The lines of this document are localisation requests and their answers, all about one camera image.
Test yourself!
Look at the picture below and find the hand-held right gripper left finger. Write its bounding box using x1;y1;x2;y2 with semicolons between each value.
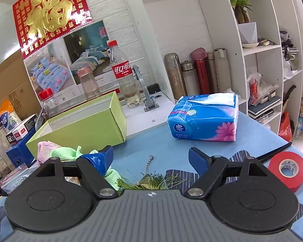
35;145;118;197

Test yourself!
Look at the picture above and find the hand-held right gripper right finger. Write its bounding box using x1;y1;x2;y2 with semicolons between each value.
187;147;268;197

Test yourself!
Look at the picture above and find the green cardboard box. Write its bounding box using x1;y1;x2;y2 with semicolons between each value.
26;91;127;159

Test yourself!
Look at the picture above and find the green cloth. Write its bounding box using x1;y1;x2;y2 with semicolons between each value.
50;145;122;190

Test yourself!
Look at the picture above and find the clear zip bag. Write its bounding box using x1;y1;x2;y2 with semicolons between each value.
0;166;39;195

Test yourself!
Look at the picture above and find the navy striped cloth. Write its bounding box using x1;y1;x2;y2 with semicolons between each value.
164;150;303;226

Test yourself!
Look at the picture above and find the blue tissue pack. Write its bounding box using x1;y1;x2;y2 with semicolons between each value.
167;93;239;142

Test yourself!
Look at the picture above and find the blue cardboard box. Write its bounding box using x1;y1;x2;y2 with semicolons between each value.
6;128;42;168

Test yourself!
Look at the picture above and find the blue table mat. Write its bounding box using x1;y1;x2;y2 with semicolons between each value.
0;111;303;242

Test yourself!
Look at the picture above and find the white platform board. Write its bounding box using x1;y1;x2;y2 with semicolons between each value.
117;90;176;137

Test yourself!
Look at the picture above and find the black white small box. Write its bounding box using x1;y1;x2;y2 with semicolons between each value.
5;113;39;145

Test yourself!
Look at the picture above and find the blue white wipes bag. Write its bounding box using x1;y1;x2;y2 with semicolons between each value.
0;99;22;132

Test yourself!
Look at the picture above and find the clear pink-capped glass bottle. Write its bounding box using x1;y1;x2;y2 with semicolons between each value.
77;66;103;102

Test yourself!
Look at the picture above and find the clear red-lid jar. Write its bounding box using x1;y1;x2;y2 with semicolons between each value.
38;88;64;119

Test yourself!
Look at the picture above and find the black stick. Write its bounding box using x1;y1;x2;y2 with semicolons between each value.
257;141;293;162

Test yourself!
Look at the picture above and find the steel black-lid thermos flask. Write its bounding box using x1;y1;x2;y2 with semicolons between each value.
180;60;201;96

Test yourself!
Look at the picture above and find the stack of dark books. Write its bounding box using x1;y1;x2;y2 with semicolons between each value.
247;90;284;124

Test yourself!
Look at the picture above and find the clear red-label plastic bottle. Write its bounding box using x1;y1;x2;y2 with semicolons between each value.
107;40;142;108

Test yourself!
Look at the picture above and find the silver thermos flask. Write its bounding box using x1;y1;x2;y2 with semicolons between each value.
164;53;187;101

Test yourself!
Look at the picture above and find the slim beige thermos flask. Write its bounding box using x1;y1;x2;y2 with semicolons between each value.
206;51;219;94

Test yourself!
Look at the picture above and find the red tape roll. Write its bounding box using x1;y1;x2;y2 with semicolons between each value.
268;151;303;193

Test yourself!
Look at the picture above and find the red plastic bag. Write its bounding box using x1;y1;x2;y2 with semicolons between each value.
278;112;294;142

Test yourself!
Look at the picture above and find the grey white thermos flask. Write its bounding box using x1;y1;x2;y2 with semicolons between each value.
213;48;234;93

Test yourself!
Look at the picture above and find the clear bag with red contents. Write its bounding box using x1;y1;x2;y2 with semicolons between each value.
247;72;279;105

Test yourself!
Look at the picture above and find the brown cardboard box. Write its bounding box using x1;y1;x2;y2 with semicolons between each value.
0;52;41;122

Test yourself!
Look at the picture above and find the teal bedding picture package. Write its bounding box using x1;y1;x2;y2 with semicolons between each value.
63;20;120;87

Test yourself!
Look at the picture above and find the white shelf unit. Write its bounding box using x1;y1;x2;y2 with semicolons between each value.
194;0;303;135

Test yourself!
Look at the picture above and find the potted green plant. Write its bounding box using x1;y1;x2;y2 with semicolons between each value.
222;0;258;45

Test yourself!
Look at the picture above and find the green tassel keychain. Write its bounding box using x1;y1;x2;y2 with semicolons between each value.
116;155;186;191

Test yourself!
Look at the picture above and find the grey metal bracket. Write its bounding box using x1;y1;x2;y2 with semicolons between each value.
132;65;160;113

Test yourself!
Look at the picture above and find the red gold wall hanging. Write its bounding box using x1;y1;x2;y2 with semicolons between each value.
12;0;94;59

